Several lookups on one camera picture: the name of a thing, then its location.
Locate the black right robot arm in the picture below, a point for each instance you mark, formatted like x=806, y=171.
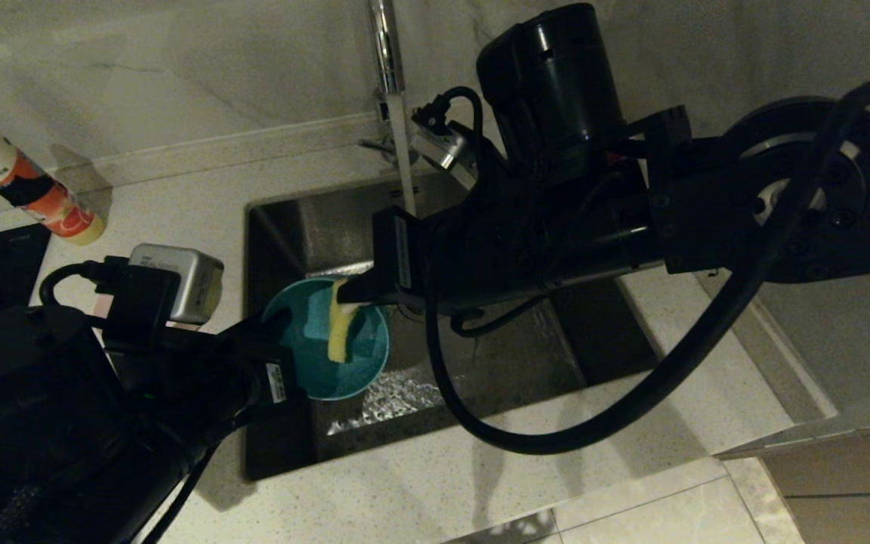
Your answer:
x=782, y=204

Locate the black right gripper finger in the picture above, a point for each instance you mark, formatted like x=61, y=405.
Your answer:
x=378, y=291

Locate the chrome faucet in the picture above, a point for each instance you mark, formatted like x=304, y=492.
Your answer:
x=384, y=45

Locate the blue plastic bowl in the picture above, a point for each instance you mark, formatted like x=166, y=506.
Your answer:
x=306, y=363

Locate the green yellow sponge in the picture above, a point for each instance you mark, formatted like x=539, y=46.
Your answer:
x=340, y=336

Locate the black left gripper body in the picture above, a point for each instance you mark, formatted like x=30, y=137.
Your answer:
x=201, y=385

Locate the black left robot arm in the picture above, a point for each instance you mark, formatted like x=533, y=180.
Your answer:
x=27, y=423

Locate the orange white dish soap bottle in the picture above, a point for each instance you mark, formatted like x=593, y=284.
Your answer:
x=20, y=177

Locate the stainless steel sink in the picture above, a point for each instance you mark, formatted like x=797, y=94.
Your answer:
x=526, y=378

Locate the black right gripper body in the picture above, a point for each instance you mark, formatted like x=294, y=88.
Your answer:
x=548, y=219

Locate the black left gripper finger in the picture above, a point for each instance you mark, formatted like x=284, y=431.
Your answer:
x=265, y=332

